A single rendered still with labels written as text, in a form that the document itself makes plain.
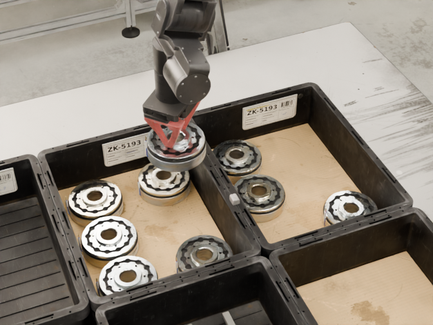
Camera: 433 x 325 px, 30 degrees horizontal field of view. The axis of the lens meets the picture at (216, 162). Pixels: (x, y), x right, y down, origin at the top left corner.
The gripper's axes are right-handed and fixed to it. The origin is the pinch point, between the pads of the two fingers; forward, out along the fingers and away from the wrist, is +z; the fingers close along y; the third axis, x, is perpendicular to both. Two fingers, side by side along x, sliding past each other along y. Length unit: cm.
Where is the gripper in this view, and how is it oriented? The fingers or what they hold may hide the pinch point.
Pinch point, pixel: (174, 134)
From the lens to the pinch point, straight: 140.1
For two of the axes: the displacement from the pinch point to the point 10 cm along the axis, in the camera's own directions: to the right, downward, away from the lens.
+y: 4.1, -6.3, 6.6
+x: -9.1, -2.8, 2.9
